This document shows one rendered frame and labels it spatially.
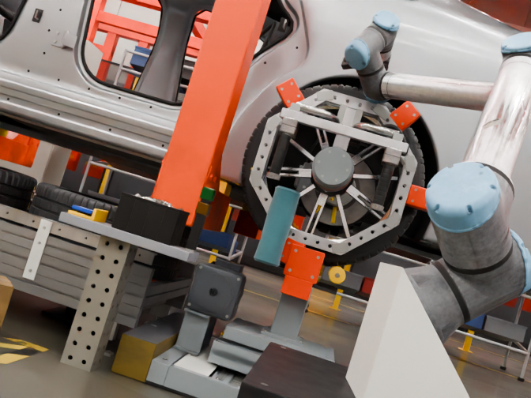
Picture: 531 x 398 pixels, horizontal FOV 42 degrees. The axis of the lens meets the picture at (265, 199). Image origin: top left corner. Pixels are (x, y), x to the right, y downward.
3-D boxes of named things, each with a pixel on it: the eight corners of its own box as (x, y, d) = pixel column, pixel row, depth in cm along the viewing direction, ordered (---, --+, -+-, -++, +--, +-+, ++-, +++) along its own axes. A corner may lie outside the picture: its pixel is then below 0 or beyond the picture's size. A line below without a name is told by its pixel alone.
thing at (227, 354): (342, 389, 270) (349, 365, 270) (344, 410, 234) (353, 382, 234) (221, 349, 275) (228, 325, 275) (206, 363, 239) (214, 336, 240)
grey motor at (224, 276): (232, 347, 286) (257, 267, 288) (216, 364, 245) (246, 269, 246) (191, 334, 288) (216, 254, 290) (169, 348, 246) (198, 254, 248)
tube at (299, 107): (340, 135, 240) (348, 106, 240) (341, 125, 220) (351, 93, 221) (291, 121, 241) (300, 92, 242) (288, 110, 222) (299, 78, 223)
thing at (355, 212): (355, 238, 294) (387, 170, 295) (355, 238, 286) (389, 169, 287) (287, 206, 297) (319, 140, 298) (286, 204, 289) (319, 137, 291)
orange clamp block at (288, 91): (305, 103, 249) (293, 81, 250) (304, 99, 241) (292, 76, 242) (288, 112, 249) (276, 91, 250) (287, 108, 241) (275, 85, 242)
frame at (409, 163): (384, 269, 241) (428, 122, 243) (386, 269, 234) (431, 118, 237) (236, 223, 246) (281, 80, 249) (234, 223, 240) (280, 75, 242)
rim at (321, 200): (262, 240, 270) (393, 249, 266) (257, 238, 247) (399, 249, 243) (272, 113, 274) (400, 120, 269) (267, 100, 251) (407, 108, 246)
